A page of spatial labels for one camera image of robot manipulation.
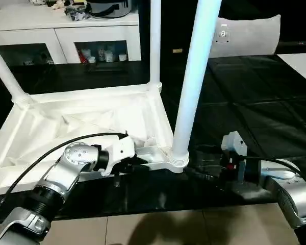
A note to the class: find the white sideboard with glass doors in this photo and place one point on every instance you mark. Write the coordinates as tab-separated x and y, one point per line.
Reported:
53	30

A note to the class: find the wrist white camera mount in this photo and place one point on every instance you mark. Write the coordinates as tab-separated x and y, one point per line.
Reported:
122	148
233	140

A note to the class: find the red bottle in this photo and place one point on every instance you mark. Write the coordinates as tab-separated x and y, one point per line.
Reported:
80	54

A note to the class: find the beige small figure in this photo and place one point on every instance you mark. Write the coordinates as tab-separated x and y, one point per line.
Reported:
58	3

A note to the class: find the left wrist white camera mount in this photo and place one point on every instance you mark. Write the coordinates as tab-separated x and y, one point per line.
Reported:
122	148

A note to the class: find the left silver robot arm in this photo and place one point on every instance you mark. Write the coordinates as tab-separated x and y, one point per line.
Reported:
66	166

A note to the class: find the black rail with red mark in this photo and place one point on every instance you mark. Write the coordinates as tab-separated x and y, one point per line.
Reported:
298	42

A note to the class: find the yellow and black device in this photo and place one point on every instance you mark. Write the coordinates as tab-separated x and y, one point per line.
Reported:
80	1

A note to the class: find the black cabinet with orange label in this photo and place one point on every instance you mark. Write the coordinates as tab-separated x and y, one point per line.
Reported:
173	30

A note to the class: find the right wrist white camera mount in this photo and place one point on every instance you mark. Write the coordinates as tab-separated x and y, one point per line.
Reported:
233	140

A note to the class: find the black tangled item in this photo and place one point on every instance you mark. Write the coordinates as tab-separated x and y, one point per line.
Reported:
76	13

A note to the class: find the white cup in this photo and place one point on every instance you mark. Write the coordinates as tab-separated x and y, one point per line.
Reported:
122	57
92	59

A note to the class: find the white plastic table top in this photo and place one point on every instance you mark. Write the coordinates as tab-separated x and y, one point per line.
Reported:
91	107

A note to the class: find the white flat board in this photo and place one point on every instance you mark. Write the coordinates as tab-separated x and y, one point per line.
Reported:
301	66

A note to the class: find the black work surface mat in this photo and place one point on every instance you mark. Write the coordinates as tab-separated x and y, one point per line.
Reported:
257	102

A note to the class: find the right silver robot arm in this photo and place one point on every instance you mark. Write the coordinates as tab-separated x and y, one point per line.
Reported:
290	183

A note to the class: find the grey pillow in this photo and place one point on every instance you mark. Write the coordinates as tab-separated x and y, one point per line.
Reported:
250	35

